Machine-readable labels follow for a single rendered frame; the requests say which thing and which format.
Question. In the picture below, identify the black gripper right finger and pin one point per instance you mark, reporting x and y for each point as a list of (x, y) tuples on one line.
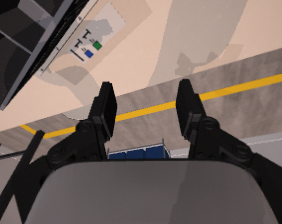
[(207, 140)]

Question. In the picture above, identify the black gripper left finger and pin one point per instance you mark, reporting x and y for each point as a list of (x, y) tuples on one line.
[(88, 141)]

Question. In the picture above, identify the white paper pick list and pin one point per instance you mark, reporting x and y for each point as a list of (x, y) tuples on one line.
[(97, 33)]

